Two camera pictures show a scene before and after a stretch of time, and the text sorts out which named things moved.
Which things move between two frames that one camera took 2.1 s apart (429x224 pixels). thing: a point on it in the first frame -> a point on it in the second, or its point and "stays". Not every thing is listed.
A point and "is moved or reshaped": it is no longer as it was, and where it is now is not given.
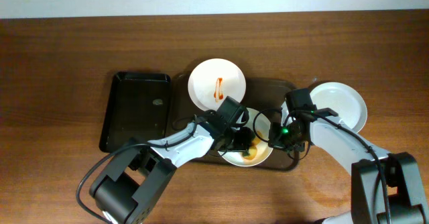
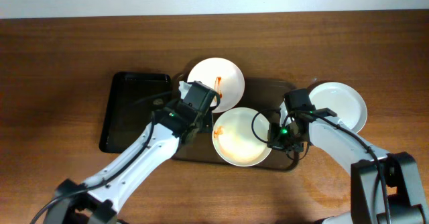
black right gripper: [277, 138] stays
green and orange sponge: [253, 148] is moved or reshaped
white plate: [257, 121] stays
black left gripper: [242, 143] -> [208, 123]
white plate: [346, 102] stays
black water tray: [139, 108] stays
